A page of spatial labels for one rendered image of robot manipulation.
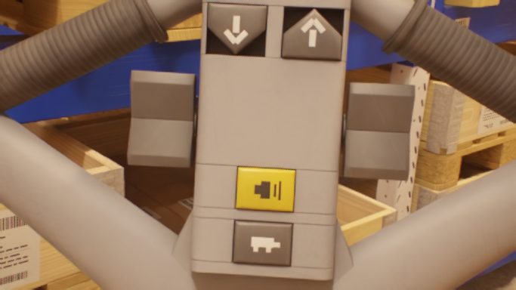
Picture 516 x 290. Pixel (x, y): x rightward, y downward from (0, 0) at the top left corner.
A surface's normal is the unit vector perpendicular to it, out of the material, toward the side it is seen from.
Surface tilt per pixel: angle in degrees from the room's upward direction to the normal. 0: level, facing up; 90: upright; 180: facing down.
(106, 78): 90
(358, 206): 90
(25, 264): 90
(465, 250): 80
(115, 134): 90
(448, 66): 104
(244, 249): 74
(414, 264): 68
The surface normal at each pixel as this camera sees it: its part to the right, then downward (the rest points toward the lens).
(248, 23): -0.04, 0.06
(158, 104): -0.05, 0.35
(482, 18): 0.65, 0.29
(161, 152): -0.01, -0.23
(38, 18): -0.75, 0.19
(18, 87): 0.22, 0.55
